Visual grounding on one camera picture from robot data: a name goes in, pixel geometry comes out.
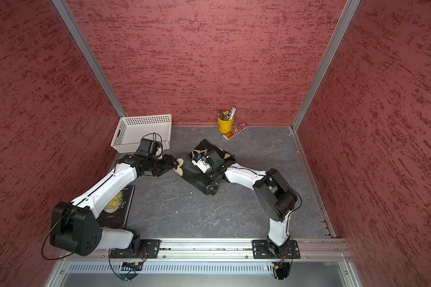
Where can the red flat box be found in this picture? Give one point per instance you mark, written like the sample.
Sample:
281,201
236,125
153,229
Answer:
235,131

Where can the right corner aluminium post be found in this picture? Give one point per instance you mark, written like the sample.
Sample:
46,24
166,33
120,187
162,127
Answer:
334,42

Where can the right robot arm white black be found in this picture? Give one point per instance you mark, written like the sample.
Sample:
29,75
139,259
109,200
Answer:
276,197

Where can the pens in cup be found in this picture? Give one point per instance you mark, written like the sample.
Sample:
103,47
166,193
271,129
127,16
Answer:
227,115

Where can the left corner aluminium post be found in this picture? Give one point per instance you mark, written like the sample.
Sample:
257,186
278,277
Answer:
70,22

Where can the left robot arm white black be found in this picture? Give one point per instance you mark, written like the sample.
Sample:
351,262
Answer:
74,225

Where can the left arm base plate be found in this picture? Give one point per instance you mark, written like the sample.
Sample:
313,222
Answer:
148,248

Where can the black pillowcase with beige flowers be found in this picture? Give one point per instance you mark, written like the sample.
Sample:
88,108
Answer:
191,174

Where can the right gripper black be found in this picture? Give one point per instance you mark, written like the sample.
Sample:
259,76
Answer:
206,179

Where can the dark book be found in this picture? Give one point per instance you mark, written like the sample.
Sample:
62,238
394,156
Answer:
115,214

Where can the yellow pen cup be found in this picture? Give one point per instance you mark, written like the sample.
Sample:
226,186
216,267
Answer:
225,126

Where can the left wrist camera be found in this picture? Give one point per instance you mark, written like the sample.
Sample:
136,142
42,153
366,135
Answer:
149,149

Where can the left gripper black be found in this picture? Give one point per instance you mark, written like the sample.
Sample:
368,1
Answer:
169,164

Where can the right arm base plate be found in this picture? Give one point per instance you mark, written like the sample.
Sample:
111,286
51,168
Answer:
264,249

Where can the corner aluminium post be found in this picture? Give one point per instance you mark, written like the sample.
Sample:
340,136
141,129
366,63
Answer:
70,22
334,42

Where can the white perforated plastic basket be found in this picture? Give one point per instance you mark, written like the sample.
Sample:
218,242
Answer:
130,131

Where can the aluminium front rail frame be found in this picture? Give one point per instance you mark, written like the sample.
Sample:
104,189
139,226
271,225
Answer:
212,256

